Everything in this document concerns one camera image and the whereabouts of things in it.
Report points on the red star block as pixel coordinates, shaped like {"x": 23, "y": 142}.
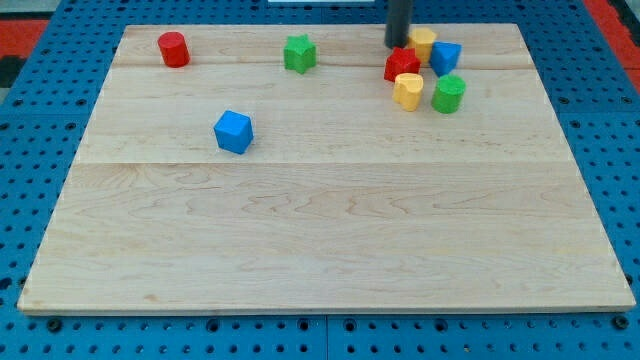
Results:
{"x": 401, "y": 60}

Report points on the yellow heart block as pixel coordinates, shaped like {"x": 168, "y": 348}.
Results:
{"x": 407, "y": 91}

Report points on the green star block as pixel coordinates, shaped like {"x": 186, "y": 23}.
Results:
{"x": 299, "y": 53}

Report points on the light wooden board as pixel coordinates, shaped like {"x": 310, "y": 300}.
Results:
{"x": 343, "y": 203}

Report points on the blue cube block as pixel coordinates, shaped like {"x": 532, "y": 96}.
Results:
{"x": 233, "y": 132}

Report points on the green cylinder block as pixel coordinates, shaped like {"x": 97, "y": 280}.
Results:
{"x": 448, "y": 93}

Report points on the yellow hexagon block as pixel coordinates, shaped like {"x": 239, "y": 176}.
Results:
{"x": 421, "y": 40}

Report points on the blue triangle block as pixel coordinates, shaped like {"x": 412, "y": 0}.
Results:
{"x": 444, "y": 57}

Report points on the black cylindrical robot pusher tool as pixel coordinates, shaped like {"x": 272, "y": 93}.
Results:
{"x": 399, "y": 14}

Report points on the red cylinder block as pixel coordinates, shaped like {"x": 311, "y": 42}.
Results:
{"x": 173, "y": 48}

